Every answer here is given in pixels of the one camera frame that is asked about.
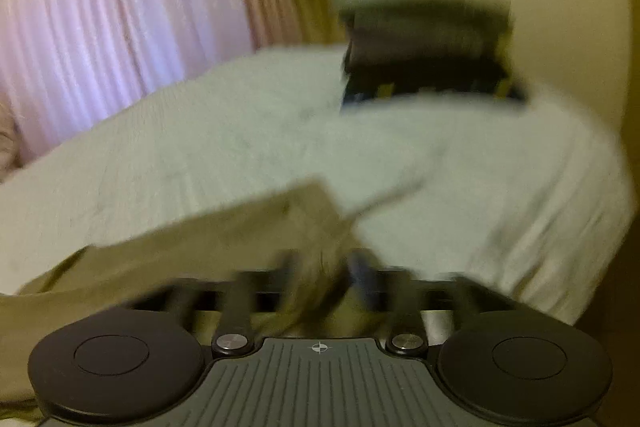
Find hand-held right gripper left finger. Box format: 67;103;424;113
125;252;303;356

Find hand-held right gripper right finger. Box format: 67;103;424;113
347;248;523;355

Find khaki long-sleeved shirt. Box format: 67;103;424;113
0;179;391;423

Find small pile of dark clothes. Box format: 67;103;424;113
339;0;531;115

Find bed with striped cover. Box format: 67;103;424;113
0;47;626;323

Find pink crumpled blanket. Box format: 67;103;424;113
0;99;23;182

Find pink curtain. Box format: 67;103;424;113
0;0;301;168

